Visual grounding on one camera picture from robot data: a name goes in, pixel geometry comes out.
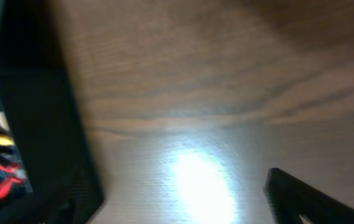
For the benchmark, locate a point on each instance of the dark green open box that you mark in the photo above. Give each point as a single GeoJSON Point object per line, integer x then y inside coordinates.
{"type": "Point", "coordinates": [37, 99]}

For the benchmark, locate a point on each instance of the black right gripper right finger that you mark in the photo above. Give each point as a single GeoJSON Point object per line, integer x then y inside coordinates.
{"type": "Point", "coordinates": [290, 199]}

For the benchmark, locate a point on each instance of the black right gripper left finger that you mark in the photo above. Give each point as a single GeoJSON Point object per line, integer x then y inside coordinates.
{"type": "Point", "coordinates": [69, 200]}

